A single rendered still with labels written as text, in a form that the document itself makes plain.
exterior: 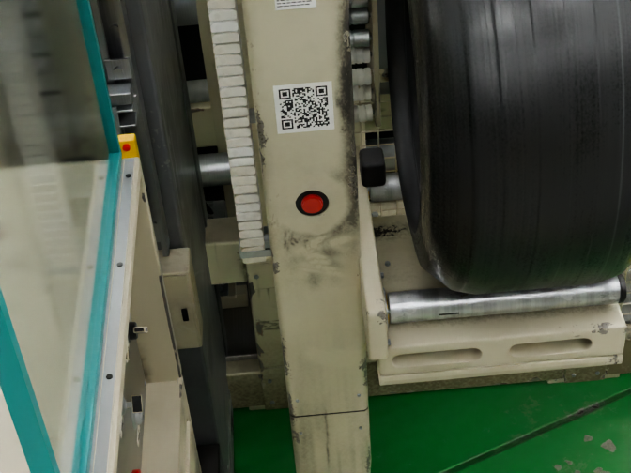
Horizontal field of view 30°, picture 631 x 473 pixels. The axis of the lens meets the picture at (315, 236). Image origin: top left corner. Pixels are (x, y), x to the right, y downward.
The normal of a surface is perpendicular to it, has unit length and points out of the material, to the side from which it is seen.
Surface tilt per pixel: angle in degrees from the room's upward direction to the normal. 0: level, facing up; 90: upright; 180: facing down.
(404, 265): 0
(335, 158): 90
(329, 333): 90
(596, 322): 0
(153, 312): 90
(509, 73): 55
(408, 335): 0
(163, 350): 90
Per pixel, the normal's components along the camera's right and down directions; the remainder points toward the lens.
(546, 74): 0.02, 0.13
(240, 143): 0.07, 0.64
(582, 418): -0.06, -0.76
